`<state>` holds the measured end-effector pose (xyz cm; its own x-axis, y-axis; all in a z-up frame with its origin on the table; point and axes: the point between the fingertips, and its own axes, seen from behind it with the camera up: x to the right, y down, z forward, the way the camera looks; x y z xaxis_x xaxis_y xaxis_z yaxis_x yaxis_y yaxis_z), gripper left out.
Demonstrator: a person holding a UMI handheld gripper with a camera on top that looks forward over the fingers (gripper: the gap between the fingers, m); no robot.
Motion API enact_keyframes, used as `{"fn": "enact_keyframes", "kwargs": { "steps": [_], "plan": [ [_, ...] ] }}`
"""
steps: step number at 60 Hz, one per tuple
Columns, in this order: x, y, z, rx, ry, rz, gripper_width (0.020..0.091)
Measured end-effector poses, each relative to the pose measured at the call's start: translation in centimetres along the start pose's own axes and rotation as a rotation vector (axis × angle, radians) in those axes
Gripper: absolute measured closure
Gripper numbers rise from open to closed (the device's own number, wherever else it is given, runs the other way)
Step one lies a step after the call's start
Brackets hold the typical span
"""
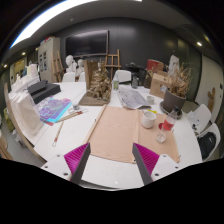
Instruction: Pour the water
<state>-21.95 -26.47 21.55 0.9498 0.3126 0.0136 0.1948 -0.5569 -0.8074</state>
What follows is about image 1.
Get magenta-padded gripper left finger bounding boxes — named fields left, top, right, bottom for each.
left=41, top=142, right=92, bottom=186

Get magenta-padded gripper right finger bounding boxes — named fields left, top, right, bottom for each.
left=132, top=142, right=183, bottom=186

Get clear red-labelled drink bottle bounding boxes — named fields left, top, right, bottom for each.
left=155, top=105, right=181, bottom=144

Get thin wooden stick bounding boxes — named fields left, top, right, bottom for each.
left=51, top=120, right=65, bottom=148

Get white ceramic cup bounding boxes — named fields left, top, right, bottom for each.
left=141, top=110, right=158, bottom=130

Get paint brush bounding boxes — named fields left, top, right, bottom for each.
left=54, top=109, right=89, bottom=124

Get grey plant saucer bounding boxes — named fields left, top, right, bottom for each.
left=159, top=100, right=184, bottom=120

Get colourful painting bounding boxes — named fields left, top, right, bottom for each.
left=35, top=96, right=73, bottom=127

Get papers on chair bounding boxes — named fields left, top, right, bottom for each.
left=186, top=111, right=201, bottom=129

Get black backpack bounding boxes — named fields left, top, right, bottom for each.
left=197, top=131, right=218, bottom=160

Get printed newspaper sheet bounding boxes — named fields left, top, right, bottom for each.
left=117, top=86, right=153, bottom=110

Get white canvas panel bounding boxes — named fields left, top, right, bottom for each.
left=8, top=89, right=44, bottom=138

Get dried plant in grey pot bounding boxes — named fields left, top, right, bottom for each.
left=162, top=63, right=194, bottom=114

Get white chair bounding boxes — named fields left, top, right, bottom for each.
left=113, top=69, right=133, bottom=84
left=186, top=103, right=213, bottom=134
left=196, top=122, right=222, bottom=163
left=61, top=71, right=77, bottom=83

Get black box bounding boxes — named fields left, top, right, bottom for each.
left=31, top=83, right=62, bottom=105
left=27, top=79, right=49, bottom=96

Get brown cardboard box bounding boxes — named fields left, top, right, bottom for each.
left=149, top=72, right=173, bottom=99

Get green-labelled spray bottle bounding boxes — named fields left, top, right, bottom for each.
left=112, top=73, right=120, bottom=91

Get brown carved wooden panel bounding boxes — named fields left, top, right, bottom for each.
left=83, top=59, right=100, bottom=90

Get wooden figure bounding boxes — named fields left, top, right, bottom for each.
left=207, top=87, right=216, bottom=114

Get wooden easel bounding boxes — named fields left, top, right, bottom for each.
left=103, top=49, right=122, bottom=79
left=50, top=50, right=65, bottom=83

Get black side table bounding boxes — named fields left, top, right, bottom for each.
left=125, top=62, right=148, bottom=81

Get white plaster bust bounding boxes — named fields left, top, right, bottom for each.
left=64, top=54, right=78, bottom=74
left=75, top=58, right=86, bottom=78

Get red box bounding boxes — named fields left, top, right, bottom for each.
left=146, top=58, right=165, bottom=73

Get white plaster figure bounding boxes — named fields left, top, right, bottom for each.
left=168, top=54, right=181, bottom=78

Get long ceiling light strip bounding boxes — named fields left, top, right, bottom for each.
left=9, top=0, right=98, bottom=49

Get black wall screen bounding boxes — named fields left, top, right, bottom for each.
left=64, top=29, right=110, bottom=59

